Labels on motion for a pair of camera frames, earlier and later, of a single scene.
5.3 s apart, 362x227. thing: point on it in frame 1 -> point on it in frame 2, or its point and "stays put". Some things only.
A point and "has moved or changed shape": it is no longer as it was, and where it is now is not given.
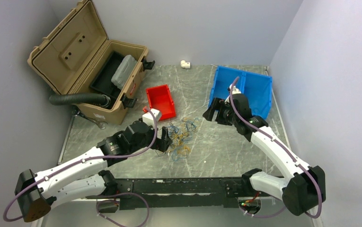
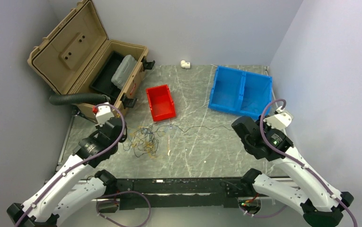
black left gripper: [164, 141] -> [99, 128]
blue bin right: [258, 89] stays put
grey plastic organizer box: [123, 71] stays put
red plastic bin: [160, 99] stays put
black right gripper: [217, 104] -> [267, 126]
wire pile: [175, 134] has moved or changed shape
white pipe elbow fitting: [185, 65] stays put
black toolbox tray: [101, 82] stays put
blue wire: [180, 136] has moved or changed shape
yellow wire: [186, 131] has moved or changed shape
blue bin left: [224, 78] stays put
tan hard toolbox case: [101, 77] stays put
